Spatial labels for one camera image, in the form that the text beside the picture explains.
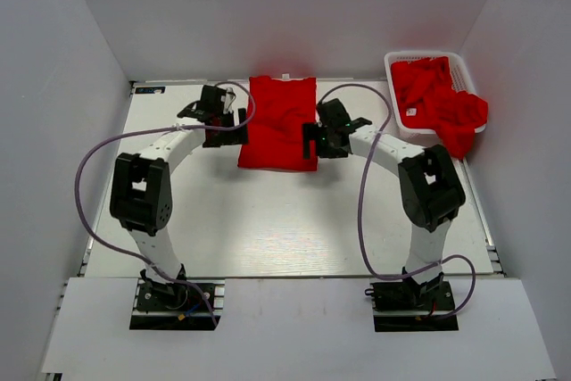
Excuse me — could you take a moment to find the red t shirt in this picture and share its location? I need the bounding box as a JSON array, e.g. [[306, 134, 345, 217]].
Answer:
[[237, 76, 318, 172]]

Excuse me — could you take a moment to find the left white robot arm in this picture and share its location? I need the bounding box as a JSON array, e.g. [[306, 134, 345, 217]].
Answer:
[[110, 85, 248, 309]]

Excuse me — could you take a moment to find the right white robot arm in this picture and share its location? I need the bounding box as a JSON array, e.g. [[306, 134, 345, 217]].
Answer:
[[302, 99, 466, 309]]

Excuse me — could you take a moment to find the red shirts pile in basket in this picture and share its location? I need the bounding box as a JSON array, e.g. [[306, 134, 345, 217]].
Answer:
[[390, 56, 488, 160]]

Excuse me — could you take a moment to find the blue table label sticker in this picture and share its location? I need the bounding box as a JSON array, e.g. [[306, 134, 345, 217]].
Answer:
[[135, 87, 166, 94]]

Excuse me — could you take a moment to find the white plastic basket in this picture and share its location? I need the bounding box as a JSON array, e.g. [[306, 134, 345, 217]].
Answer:
[[384, 50, 477, 138]]

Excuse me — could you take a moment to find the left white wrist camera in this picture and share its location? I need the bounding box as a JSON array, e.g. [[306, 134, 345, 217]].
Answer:
[[223, 87, 236, 114]]

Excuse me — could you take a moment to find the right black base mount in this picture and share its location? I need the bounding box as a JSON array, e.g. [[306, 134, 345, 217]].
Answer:
[[364, 281, 459, 333]]

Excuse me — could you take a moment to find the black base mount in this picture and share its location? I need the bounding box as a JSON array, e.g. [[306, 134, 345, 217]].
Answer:
[[129, 280, 225, 332], [364, 281, 459, 333]]

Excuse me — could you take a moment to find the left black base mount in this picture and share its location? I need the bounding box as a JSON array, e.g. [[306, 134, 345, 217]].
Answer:
[[129, 280, 225, 332]]

